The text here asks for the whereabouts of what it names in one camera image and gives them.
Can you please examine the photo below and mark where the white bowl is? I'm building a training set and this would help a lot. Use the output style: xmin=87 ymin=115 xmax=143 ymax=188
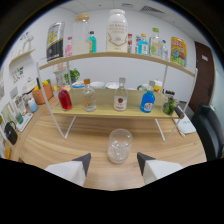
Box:
xmin=89 ymin=80 xmax=106 ymax=90

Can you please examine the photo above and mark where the large white milk bottle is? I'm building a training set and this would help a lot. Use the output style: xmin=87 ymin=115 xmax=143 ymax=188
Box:
xmin=106 ymin=8 xmax=129 ymax=53

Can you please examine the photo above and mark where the white tray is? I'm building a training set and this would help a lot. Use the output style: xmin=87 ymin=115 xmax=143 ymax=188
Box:
xmin=15 ymin=112 xmax=34 ymax=133

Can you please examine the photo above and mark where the green glass with limes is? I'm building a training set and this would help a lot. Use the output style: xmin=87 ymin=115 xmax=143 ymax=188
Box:
xmin=162 ymin=90 xmax=178 ymax=116

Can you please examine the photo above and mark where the glass jar cork lid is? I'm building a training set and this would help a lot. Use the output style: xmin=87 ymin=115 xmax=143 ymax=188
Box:
xmin=71 ymin=12 xmax=91 ymax=56

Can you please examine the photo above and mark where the wooden wall shelf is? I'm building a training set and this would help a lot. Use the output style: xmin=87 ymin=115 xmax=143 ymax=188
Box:
xmin=8 ymin=48 xmax=37 ymax=66

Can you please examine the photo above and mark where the small red liquid bottle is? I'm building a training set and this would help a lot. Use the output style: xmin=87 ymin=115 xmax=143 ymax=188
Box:
xmin=57 ymin=85 xmax=73 ymax=112

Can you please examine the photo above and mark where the bowl with blue lid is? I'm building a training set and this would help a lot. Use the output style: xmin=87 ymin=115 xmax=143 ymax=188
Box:
xmin=71 ymin=80 xmax=86 ymax=89

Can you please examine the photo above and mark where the ceiling air vent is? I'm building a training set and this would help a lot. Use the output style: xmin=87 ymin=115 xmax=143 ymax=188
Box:
xmin=139 ymin=4 xmax=164 ymax=15

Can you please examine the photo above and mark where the black armchair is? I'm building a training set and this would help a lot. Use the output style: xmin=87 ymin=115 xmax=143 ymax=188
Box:
xmin=191 ymin=103 xmax=224 ymax=161

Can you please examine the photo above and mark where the black kettle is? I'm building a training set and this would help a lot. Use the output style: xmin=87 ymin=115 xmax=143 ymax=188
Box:
xmin=3 ymin=120 xmax=19 ymax=146

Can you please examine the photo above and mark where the yellow drink can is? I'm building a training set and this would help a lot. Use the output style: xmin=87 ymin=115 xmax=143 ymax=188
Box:
xmin=170 ymin=36 xmax=188 ymax=68

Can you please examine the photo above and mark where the white book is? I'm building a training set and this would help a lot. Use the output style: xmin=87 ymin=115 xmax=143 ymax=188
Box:
xmin=173 ymin=114 xmax=198 ymax=135

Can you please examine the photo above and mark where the green mug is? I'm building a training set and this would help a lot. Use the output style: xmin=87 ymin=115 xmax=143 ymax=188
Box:
xmin=137 ymin=83 xmax=150 ymax=92

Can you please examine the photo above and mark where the green potted plant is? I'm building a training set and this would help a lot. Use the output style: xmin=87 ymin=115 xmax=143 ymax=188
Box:
xmin=63 ymin=68 xmax=81 ymax=84

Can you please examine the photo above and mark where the two-tier wooden shelf rack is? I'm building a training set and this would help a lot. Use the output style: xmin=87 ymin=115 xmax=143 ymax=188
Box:
xmin=35 ymin=50 xmax=199 ymax=143

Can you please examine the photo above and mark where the clear glass with ice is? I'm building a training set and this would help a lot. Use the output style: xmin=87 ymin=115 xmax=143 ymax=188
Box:
xmin=107 ymin=128 xmax=134 ymax=165

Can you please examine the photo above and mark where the black yellow tall can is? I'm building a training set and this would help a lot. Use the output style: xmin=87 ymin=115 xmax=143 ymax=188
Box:
xmin=46 ymin=21 xmax=66 ymax=62

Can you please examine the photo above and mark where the orange pot with fruit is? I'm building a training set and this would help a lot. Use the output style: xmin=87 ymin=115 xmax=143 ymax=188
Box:
xmin=32 ymin=79 xmax=54 ymax=106

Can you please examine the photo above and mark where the clear bottle blue cap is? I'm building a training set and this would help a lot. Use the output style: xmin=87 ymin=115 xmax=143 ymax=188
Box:
xmin=161 ymin=39 xmax=169 ymax=61

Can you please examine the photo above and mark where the small red white bottle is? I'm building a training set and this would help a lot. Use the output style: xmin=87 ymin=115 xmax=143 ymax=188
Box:
xmin=127 ymin=33 xmax=133 ymax=54

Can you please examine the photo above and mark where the small bottle blue liquid white cap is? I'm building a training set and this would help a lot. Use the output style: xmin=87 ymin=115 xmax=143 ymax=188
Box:
xmin=27 ymin=97 xmax=39 ymax=113

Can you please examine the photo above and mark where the small blue bottle yellow cap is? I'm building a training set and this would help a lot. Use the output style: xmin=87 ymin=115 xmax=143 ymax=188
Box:
xmin=137 ymin=33 xmax=150 ymax=56

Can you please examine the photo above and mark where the clear bottle green cap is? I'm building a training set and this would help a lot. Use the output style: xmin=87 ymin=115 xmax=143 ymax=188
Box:
xmin=149 ymin=27 xmax=163 ymax=60

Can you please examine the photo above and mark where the brown door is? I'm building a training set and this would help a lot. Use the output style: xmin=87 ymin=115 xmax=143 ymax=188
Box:
xmin=188 ymin=41 xmax=215 ymax=113

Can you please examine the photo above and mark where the clear bottle orange cap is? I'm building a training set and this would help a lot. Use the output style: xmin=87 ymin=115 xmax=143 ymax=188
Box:
xmin=82 ymin=78 xmax=98 ymax=112

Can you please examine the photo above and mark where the small pink bottle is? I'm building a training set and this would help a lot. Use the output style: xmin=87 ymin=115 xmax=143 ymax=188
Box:
xmin=64 ymin=36 xmax=73 ymax=58

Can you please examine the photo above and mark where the small teal bottle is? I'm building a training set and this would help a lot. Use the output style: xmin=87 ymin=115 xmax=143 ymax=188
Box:
xmin=88 ymin=30 xmax=97 ymax=54

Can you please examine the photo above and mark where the clear bottle red label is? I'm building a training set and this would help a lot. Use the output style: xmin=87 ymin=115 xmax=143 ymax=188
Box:
xmin=113 ymin=77 xmax=129 ymax=112

